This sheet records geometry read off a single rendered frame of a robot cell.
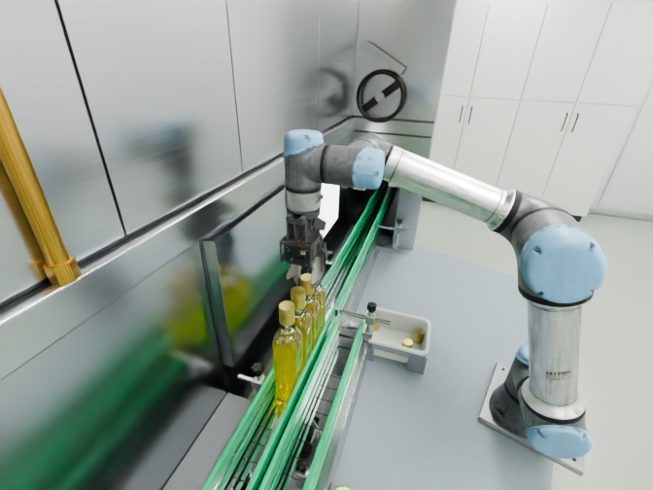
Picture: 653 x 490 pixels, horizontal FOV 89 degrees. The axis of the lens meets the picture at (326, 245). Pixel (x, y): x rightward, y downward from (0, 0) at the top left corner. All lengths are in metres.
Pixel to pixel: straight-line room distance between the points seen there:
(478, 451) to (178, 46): 1.10
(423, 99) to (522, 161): 3.07
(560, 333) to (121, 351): 0.74
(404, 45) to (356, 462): 1.48
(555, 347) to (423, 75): 1.19
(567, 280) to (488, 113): 3.83
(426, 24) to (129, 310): 1.44
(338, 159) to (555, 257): 0.39
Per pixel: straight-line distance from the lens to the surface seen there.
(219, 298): 0.74
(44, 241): 0.46
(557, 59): 4.48
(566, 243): 0.65
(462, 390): 1.20
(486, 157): 4.51
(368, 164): 0.61
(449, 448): 1.07
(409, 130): 1.64
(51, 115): 0.48
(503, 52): 4.39
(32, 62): 0.48
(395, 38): 1.63
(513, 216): 0.77
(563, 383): 0.85
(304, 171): 0.64
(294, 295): 0.77
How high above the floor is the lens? 1.63
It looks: 29 degrees down
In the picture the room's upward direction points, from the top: 2 degrees clockwise
